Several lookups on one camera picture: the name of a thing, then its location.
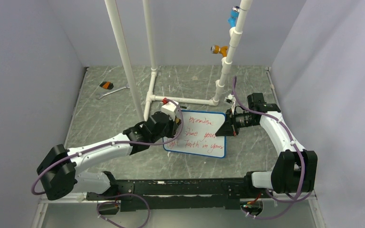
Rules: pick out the blue nozzle fitting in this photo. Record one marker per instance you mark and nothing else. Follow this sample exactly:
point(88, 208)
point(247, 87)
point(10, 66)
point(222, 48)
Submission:
point(235, 10)

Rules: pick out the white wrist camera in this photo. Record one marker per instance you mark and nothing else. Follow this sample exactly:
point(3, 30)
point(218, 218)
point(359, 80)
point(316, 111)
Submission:
point(170, 108)
point(230, 99)

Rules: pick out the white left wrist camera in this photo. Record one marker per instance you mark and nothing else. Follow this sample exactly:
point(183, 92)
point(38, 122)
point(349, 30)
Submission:
point(170, 108)

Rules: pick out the silver wrench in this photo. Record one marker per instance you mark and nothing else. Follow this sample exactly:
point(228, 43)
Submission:
point(103, 94)

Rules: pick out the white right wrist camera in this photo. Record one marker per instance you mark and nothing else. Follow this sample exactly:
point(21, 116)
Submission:
point(230, 99)

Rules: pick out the orange black small tool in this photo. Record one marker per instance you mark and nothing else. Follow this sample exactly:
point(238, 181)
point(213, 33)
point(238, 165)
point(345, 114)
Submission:
point(107, 85)

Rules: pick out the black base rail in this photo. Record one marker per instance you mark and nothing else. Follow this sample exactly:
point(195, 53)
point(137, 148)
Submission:
point(227, 193)

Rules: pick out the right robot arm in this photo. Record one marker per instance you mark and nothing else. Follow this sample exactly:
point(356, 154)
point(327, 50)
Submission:
point(295, 168)

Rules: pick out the yellow black eraser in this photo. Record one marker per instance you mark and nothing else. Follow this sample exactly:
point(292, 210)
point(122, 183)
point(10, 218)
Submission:
point(178, 121)

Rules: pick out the orange nozzle fitting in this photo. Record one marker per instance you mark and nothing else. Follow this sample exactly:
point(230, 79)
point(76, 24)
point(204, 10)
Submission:
point(215, 49)

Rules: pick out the blue framed whiteboard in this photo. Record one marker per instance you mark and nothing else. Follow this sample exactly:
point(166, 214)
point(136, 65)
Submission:
point(198, 135)

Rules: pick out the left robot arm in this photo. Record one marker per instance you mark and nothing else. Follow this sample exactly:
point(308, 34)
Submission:
point(63, 170)

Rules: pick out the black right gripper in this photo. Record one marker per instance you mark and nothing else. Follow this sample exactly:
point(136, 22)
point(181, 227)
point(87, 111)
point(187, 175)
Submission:
point(229, 128)

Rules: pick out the white pvc pipe frame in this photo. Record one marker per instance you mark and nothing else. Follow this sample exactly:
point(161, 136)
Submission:
point(235, 33)

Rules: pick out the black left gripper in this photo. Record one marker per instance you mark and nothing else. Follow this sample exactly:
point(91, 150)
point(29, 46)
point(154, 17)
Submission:
point(173, 126)

